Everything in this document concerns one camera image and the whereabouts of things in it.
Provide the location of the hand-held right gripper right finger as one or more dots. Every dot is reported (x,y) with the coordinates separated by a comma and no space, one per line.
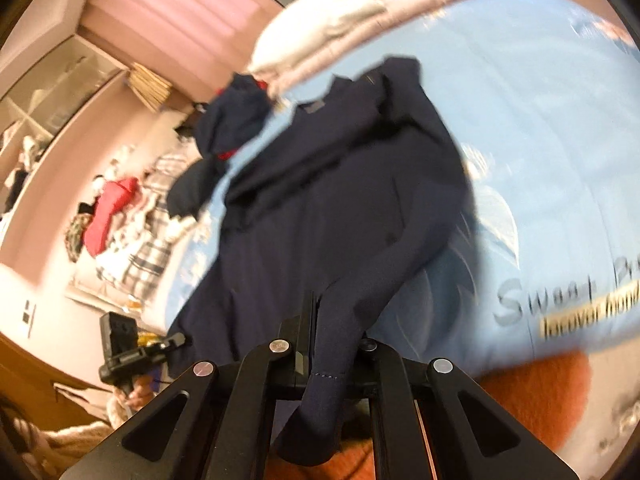
(387,390)

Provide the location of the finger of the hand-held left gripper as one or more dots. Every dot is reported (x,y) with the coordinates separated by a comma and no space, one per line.
(162,347)

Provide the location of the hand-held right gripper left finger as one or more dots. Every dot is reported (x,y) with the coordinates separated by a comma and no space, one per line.
(307,345)

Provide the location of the navy collared jacket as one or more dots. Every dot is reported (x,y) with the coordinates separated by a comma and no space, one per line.
(325,200)

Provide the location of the person's left forearm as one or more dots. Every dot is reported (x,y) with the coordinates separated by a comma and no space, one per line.
(85,440)

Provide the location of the person's left hand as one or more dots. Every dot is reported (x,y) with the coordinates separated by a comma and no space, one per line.
(137,395)

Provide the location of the plaid cloth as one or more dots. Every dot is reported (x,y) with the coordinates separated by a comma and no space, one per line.
(145,240)

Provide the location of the dark patterned cloth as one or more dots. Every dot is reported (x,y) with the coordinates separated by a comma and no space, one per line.
(77,237)

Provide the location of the red puffy jacket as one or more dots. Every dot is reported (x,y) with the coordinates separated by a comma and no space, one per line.
(107,215)

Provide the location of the orange fuzzy blanket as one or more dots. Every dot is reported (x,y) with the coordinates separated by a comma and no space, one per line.
(540,410)

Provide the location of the black crumpled garment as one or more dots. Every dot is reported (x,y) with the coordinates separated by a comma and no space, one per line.
(195,185)

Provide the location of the red cloth under garments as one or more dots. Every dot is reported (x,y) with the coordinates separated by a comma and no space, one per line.
(227,154)

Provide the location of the navy crumpled garment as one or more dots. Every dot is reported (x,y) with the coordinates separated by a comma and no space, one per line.
(227,115)

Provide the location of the glass door wardrobe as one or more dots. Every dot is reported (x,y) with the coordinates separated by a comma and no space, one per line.
(45,105)

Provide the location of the stack of wooden boards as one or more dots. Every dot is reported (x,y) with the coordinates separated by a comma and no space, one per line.
(149,85)

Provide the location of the light blue floral bedsheet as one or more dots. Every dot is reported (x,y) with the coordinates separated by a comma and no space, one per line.
(525,160)

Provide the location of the white folded quilt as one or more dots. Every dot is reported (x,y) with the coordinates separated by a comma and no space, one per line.
(315,25)

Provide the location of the pink curtain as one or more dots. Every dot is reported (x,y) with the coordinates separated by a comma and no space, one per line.
(190,25)

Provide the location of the pale pink quilt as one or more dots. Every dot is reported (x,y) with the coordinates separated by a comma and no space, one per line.
(400,10)

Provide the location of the wall switch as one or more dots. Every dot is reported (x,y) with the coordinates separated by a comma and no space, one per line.
(28,311)

